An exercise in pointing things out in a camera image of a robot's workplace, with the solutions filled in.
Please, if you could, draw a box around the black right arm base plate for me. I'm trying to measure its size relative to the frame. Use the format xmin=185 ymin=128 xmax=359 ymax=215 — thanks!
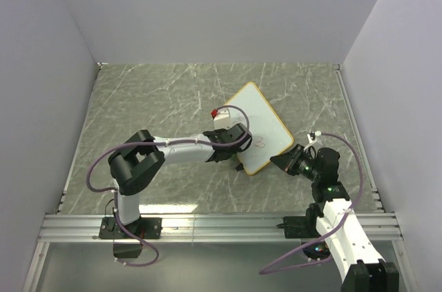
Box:
xmin=276 ymin=216 xmax=320 ymax=239

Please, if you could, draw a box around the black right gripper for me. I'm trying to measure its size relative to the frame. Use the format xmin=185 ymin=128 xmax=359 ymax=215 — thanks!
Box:
xmin=269 ymin=144 xmax=320 ymax=182

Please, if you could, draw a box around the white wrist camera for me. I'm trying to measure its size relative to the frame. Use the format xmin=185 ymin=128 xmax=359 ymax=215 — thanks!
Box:
xmin=211 ymin=108 xmax=233 ymax=130
xmin=307 ymin=130 xmax=323 ymax=146

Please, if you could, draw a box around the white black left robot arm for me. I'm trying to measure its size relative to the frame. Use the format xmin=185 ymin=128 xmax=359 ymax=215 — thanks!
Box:
xmin=108 ymin=123 xmax=252 ymax=238

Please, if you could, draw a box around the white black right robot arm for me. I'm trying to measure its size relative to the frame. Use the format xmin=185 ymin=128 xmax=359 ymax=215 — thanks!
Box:
xmin=270 ymin=144 xmax=400 ymax=291

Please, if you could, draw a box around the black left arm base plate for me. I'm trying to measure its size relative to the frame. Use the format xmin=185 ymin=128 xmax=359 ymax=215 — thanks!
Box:
xmin=98 ymin=216 xmax=162 ymax=240

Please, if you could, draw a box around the aluminium rail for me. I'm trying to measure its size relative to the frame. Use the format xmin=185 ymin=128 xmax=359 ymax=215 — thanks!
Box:
xmin=332 ymin=64 xmax=385 ymax=213
xmin=37 ymin=213 xmax=403 ymax=243

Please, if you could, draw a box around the aluminium front rail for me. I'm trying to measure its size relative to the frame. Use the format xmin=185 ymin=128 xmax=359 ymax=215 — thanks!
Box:
xmin=37 ymin=213 xmax=403 ymax=243

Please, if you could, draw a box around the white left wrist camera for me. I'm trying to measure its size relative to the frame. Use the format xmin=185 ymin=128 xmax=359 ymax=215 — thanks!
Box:
xmin=211 ymin=108 xmax=233 ymax=130

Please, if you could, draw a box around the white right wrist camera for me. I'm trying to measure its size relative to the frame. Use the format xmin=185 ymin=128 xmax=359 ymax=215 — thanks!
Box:
xmin=307 ymin=130 xmax=323 ymax=146

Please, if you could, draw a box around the aluminium right side rail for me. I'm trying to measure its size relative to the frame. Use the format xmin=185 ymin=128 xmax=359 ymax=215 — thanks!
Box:
xmin=332 ymin=64 xmax=385 ymax=213

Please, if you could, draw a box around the yellow framed whiteboard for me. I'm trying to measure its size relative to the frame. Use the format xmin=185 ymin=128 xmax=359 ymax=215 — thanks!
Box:
xmin=226 ymin=81 xmax=294 ymax=175

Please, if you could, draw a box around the black box under rail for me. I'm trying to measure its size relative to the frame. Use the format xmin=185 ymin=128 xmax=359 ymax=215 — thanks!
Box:
xmin=113 ymin=243 xmax=142 ymax=260

